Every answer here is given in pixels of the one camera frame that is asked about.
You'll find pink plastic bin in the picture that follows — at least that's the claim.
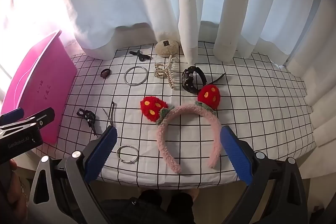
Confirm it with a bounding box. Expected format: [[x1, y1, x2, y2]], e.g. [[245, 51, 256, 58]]
[[0, 30, 78, 146]]

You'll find beige round cushion compact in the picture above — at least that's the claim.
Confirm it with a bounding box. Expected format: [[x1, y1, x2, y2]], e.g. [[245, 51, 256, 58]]
[[155, 40, 182, 58]]

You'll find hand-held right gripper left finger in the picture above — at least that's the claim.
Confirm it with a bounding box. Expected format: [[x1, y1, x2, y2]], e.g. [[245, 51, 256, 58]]
[[26, 125, 118, 224]]

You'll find pearl hair claw clip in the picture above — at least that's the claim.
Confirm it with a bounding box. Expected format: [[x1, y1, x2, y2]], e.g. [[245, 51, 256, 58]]
[[154, 55, 180, 89]]

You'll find pink strawberry plush headband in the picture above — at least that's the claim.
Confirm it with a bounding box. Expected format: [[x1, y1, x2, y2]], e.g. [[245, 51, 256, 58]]
[[140, 84, 222, 174]]

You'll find black grid white tablecloth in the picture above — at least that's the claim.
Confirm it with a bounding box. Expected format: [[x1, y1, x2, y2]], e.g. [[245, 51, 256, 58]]
[[50, 42, 316, 190]]

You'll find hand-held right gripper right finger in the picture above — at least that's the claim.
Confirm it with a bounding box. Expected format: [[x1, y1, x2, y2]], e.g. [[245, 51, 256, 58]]
[[220, 125, 310, 224]]

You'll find large silver bangle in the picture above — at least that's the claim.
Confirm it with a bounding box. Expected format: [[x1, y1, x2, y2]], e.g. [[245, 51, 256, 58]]
[[124, 66, 148, 87]]

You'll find person's left hand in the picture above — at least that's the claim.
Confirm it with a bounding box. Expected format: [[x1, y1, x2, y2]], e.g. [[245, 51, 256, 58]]
[[0, 159, 28, 215]]

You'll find thin metal hair pin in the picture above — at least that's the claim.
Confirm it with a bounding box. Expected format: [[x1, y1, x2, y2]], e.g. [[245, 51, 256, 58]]
[[102, 101, 116, 125]]

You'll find thin black hair stick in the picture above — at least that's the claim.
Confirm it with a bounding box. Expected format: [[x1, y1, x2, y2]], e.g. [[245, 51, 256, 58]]
[[205, 73, 227, 84]]

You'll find small silver bangle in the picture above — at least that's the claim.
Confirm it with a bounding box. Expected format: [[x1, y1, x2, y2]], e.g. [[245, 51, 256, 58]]
[[116, 144, 139, 163]]

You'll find black ornate hair clip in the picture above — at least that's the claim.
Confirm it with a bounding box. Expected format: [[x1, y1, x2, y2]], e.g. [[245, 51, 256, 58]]
[[76, 108, 97, 136]]

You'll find black bow hair clip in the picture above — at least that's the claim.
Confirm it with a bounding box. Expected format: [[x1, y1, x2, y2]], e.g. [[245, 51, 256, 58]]
[[129, 50, 152, 62]]

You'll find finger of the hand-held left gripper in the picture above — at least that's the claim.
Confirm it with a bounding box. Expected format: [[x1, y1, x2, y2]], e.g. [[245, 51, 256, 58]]
[[0, 108, 25, 123], [0, 107, 56, 135]]

